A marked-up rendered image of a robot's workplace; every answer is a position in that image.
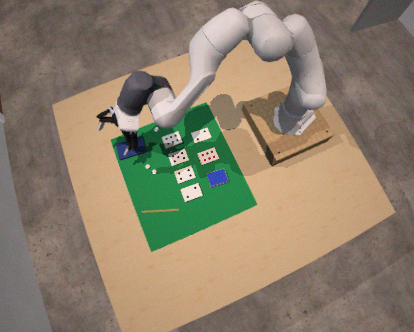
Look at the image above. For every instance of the green felt table mat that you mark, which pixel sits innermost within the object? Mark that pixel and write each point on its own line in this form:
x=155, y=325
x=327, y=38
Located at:
x=161, y=191

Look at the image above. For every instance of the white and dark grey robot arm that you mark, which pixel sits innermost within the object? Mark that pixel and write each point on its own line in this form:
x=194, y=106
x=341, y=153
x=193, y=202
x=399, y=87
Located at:
x=271, y=40

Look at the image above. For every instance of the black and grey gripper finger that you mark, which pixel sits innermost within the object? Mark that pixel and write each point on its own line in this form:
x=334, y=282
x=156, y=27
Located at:
x=133, y=141
x=105, y=119

